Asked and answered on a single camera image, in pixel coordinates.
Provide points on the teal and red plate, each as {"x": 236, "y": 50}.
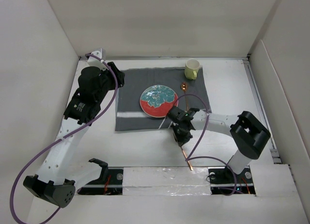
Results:
{"x": 157, "y": 100}

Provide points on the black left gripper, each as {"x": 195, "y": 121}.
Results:
{"x": 119, "y": 75}

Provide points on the copper spoon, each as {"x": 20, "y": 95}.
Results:
{"x": 184, "y": 87}

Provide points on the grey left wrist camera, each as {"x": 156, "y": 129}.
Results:
{"x": 100, "y": 54}

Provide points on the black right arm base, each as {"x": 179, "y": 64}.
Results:
{"x": 222, "y": 181}

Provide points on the pale yellow mug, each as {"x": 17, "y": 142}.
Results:
{"x": 192, "y": 67}

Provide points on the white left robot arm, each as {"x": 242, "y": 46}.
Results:
{"x": 53, "y": 182}

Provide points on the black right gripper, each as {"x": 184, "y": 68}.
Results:
{"x": 181, "y": 140}

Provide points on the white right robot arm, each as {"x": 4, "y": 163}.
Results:
{"x": 248, "y": 133}

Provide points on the grey cloth placemat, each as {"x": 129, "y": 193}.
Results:
{"x": 129, "y": 114}

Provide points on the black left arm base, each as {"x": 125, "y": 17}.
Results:
{"x": 110, "y": 181}

